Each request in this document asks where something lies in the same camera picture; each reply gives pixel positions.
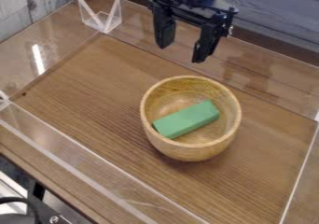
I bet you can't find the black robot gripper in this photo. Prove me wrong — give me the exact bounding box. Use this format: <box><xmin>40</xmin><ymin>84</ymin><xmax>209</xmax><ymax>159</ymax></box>
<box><xmin>149</xmin><ymin>0</ymin><xmax>239</xmax><ymax>63</ymax></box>

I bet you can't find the light wooden bowl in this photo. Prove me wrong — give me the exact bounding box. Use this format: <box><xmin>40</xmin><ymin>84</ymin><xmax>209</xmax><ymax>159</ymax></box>
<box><xmin>140</xmin><ymin>76</ymin><xmax>241</xmax><ymax>161</ymax></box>

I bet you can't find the green rectangular block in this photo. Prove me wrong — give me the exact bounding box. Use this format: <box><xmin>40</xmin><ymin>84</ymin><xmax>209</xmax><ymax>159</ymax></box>
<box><xmin>152</xmin><ymin>100</ymin><xmax>220</xmax><ymax>139</ymax></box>

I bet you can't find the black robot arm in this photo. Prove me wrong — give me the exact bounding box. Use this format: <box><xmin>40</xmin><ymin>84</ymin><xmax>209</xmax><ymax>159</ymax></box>
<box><xmin>148</xmin><ymin>0</ymin><xmax>239</xmax><ymax>63</ymax></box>

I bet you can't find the clear acrylic corner bracket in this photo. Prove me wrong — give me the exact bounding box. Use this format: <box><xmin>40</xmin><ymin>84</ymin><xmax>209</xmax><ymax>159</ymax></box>
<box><xmin>77</xmin><ymin>0</ymin><xmax>121</xmax><ymax>34</ymax></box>

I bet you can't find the clear acrylic enclosure wall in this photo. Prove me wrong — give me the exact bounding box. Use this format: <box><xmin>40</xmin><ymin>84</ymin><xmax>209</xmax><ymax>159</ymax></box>
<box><xmin>0</xmin><ymin>0</ymin><xmax>319</xmax><ymax>224</ymax></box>

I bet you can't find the black metal table frame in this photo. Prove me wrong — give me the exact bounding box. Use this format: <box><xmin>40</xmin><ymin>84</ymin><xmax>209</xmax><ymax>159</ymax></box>
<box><xmin>28</xmin><ymin>180</ymin><xmax>72</xmax><ymax>224</ymax></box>

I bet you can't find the black cable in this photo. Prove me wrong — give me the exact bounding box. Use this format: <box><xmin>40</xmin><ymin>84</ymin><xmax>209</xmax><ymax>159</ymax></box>
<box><xmin>0</xmin><ymin>196</ymin><xmax>42</xmax><ymax>224</ymax></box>

